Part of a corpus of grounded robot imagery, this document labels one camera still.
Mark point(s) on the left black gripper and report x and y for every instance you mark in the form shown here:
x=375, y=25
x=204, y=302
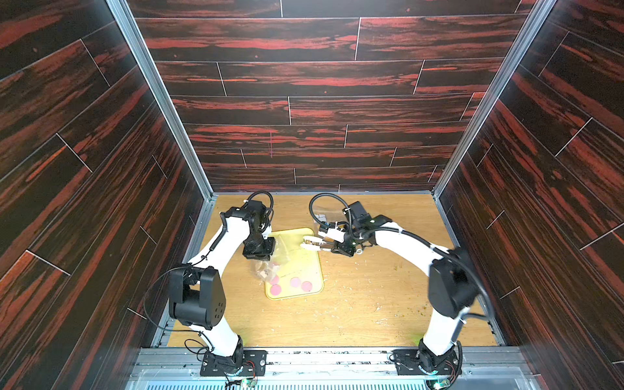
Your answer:
x=266, y=254

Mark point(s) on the yellow plastic tray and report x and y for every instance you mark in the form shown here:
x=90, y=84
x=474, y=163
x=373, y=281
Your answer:
x=304, y=264

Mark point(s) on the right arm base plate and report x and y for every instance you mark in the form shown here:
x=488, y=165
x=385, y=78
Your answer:
x=424, y=362

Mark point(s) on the clear resealable bag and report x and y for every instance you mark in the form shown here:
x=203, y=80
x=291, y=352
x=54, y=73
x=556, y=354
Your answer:
x=267, y=270

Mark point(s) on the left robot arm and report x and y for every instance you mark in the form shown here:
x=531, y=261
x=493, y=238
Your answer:
x=195, y=290

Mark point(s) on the metal tongs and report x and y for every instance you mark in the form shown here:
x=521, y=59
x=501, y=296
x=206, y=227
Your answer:
x=333, y=241

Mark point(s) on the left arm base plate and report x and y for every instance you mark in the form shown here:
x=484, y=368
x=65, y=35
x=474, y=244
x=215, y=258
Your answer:
x=247, y=362

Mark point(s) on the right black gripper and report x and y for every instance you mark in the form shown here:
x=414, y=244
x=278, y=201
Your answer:
x=342, y=245

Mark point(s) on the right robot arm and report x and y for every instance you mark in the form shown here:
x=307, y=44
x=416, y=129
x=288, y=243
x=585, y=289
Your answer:
x=454, y=290

